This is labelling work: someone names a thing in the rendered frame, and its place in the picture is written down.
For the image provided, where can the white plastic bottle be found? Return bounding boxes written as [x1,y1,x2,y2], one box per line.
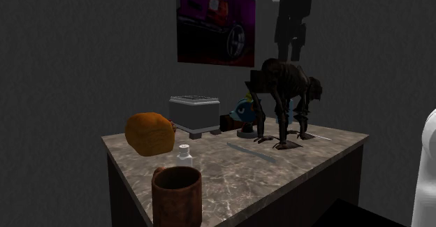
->
[175,144,194,168]

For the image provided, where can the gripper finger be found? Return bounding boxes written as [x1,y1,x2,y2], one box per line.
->
[290,43,304,62]
[277,43,291,62]

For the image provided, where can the grey toaster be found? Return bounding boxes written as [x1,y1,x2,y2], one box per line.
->
[168,95,222,140]

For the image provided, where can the brown mug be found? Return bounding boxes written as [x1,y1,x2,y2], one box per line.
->
[151,166,203,227]

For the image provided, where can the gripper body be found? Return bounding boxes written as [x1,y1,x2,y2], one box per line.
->
[274,0,313,47]

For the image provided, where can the blue fish figure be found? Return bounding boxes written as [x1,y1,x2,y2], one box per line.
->
[228,91,263,140]

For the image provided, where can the thin white stick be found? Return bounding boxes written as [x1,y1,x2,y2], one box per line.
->
[289,129,333,141]

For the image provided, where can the dark crouching creature figure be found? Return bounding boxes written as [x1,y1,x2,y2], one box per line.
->
[244,57,324,151]

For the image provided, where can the dark brown box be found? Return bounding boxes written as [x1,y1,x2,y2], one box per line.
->
[219,114,247,133]

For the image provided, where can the purple car wall poster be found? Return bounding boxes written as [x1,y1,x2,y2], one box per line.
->
[175,0,257,68]

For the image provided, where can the marble top table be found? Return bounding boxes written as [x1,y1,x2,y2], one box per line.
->
[101,116,370,227]

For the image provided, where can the orange bread loaf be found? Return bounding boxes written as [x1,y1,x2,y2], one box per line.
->
[124,112,176,158]

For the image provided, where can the light blue cylinder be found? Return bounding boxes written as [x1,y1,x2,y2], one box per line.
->
[275,98,294,125]

